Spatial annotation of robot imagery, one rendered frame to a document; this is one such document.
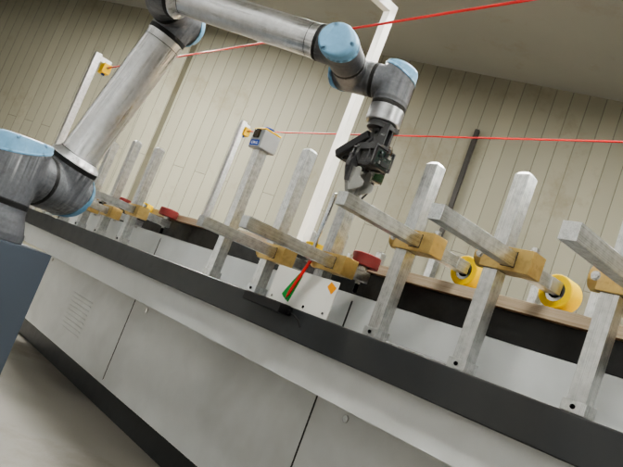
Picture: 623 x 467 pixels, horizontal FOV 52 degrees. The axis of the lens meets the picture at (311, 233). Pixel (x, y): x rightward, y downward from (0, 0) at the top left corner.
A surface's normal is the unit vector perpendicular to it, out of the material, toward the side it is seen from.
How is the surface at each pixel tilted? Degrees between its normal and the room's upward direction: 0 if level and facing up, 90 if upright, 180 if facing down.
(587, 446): 90
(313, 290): 90
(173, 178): 90
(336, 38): 90
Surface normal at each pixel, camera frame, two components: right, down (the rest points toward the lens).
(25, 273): 0.88, 0.29
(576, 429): -0.69, -0.35
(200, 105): -0.32, -0.24
